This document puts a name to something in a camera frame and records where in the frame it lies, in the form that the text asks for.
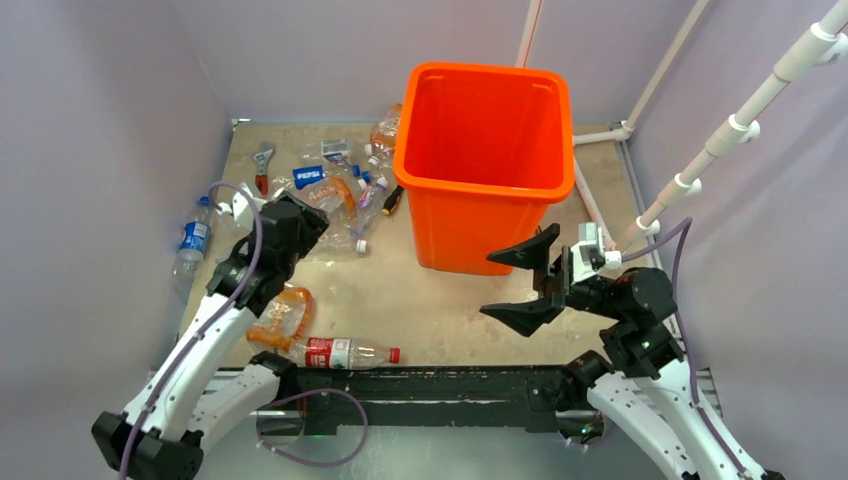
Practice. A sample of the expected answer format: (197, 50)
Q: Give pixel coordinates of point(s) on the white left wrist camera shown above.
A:
(246, 199)

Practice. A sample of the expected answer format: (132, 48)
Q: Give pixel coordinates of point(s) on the crushed orange label bottle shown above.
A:
(285, 321)

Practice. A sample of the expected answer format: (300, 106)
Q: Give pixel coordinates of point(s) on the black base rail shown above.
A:
(529, 397)

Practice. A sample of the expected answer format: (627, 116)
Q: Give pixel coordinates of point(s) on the large clear plastic bottle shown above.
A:
(340, 242)

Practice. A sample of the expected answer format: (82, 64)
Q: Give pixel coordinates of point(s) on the yellow black screwdriver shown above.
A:
(392, 200)

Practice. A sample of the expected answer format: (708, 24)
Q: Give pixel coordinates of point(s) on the small clear white-cap bottle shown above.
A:
(370, 205)

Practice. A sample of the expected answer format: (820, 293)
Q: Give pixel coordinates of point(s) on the red label cola bottle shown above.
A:
(342, 353)

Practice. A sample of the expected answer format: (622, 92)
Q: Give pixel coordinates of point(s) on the white pvc pipe frame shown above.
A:
(668, 71)

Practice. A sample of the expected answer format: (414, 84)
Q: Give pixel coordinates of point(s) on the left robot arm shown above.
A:
(168, 428)

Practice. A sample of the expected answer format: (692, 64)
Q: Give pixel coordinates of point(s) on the red adjustable wrench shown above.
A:
(261, 160)

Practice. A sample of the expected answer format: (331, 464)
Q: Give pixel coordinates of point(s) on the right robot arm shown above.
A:
(643, 382)

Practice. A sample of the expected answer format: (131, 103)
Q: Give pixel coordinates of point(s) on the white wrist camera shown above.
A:
(589, 257)
(246, 199)

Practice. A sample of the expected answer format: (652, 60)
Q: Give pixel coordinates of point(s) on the orange bottle behind bin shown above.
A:
(383, 135)

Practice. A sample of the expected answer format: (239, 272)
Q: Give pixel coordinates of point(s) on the orange label clear bottle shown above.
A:
(333, 196)

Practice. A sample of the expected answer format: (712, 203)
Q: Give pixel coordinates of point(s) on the blue pepsi label bottle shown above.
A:
(328, 175)

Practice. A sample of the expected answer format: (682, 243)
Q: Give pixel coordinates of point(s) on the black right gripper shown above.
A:
(551, 282)

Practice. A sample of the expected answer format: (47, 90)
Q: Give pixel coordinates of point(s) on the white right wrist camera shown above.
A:
(589, 257)

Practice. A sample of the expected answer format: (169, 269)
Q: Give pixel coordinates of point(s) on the orange plastic bin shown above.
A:
(482, 152)

